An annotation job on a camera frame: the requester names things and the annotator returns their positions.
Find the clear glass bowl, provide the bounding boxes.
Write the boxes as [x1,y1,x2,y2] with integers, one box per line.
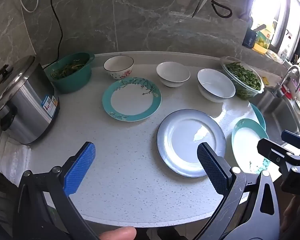
[220,56,265,100]

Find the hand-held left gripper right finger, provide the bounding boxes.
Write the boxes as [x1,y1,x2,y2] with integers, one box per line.
[197,142,280,240]

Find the leafy greens in glass bowl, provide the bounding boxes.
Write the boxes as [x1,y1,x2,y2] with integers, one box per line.
[225,62,262,99]

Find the stainless steel rice cooker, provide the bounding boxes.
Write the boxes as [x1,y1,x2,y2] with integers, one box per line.
[0,55,60,145]

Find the teal rim floral plate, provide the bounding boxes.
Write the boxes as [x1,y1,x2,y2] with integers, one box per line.
[102,77,162,122]

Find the leafy greens in basin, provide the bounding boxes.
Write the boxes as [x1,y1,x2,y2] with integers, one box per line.
[50,59,89,79]

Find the grey-blue rim plate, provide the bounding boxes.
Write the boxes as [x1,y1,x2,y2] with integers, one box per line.
[156,109,226,178]

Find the green plastic basin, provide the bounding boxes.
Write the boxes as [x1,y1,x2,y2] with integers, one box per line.
[44,52,95,94]

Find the chrome faucet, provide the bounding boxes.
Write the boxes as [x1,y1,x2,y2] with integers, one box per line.
[272,64,300,98]

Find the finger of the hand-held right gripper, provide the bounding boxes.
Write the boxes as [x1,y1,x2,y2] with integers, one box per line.
[281,129,300,155]
[257,138,294,167]

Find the dark blue cup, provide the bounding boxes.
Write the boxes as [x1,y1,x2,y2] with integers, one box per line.
[242,27,257,48]

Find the white cloth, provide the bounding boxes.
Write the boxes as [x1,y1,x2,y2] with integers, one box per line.
[0,140,32,178]

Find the floral white bowl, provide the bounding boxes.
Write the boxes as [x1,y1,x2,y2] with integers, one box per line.
[103,55,135,80]

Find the small white bowl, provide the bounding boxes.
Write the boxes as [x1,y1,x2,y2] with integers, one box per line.
[156,61,191,88]

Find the black power cable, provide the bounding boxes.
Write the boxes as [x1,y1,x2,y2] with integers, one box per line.
[48,0,63,63]

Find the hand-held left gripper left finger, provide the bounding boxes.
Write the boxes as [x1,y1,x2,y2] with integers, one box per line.
[14,142,100,240]

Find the person's left hand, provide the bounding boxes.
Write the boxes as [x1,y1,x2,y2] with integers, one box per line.
[100,226,137,240]

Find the yellow oil bottle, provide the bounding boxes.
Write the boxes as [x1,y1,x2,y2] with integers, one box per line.
[252,24,275,54]

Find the large white dark-rimmed bowl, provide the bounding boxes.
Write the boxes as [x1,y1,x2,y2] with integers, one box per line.
[197,68,236,103]

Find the person's right hand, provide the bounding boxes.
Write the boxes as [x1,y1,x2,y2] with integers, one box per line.
[282,195,300,233]

